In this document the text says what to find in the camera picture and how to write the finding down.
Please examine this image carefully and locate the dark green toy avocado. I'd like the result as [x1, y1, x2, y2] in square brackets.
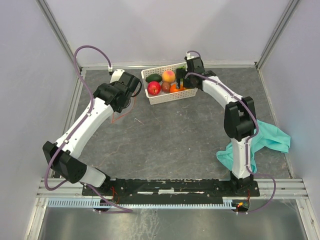
[145, 73, 163, 83]

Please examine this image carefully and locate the brown toy passion fruit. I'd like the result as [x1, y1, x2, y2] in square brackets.
[161, 81, 171, 93]

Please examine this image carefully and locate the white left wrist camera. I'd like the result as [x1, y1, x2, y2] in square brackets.
[108, 66, 125, 84]

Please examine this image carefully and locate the teal cloth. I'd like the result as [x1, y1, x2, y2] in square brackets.
[216, 119, 291, 174]

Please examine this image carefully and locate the red toy apple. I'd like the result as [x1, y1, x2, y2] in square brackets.
[147, 81, 162, 96]

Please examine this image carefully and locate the light blue cable duct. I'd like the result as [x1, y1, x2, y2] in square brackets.
[46, 197, 241, 208]

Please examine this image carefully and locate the toy orange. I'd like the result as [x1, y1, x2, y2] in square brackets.
[169, 84, 186, 93]

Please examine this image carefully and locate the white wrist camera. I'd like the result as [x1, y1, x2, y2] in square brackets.
[108, 66, 125, 84]
[184, 51, 195, 60]

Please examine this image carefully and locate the green toy watermelon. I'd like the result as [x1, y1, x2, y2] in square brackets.
[177, 64, 187, 70]

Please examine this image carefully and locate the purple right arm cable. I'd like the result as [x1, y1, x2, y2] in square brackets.
[184, 50, 277, 215]

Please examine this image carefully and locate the white perforated plastic basket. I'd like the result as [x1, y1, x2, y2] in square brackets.
[141, 62, 198, 105]

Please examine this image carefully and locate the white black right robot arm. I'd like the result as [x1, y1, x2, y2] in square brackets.
[176, 53, 259, 196]

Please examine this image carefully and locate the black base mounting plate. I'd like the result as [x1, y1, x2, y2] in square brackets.
[97, 178, 260, 207]

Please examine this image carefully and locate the toy peach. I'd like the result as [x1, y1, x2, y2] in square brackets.
[162, 70, 176, 84]

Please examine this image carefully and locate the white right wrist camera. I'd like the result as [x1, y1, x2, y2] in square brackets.
[184, 51, 195, 60]

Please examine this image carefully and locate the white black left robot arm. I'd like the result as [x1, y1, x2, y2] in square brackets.
[42, 69, 142, 195]

